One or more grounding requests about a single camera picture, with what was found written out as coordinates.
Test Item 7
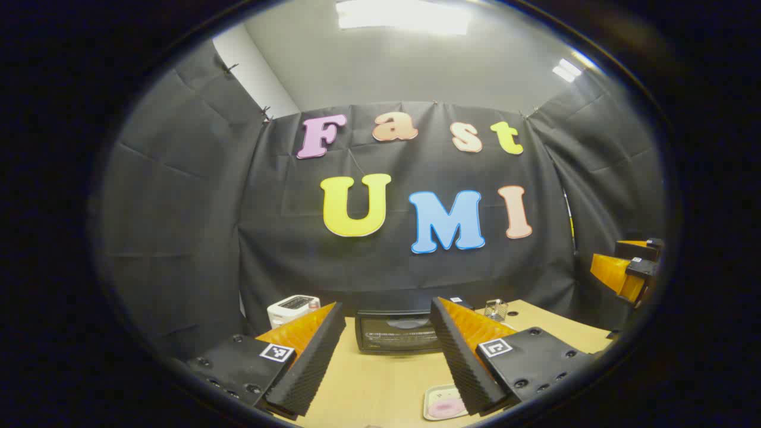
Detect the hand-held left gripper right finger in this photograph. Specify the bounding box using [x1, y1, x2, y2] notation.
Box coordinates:
[429, 296, 596, 417]

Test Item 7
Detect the white plate with pink food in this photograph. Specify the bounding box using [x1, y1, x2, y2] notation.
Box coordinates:
[423, 384, 470, 421]

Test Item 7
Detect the black electric oven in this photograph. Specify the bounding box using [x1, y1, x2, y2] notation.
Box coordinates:
[355, 296, 476, 355]

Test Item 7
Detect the white toaster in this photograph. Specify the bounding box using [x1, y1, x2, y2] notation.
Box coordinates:
[267, 295, 322, 329]

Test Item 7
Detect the black backdrop cloth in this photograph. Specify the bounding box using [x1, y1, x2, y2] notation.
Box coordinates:
[95, 39, 666, 363]

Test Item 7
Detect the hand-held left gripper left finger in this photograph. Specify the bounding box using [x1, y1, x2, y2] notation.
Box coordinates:
[178, 301, 347, 418]

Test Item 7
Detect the small ceiling light panel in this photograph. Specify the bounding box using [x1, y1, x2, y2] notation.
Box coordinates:
[552, 58, 583, 83]

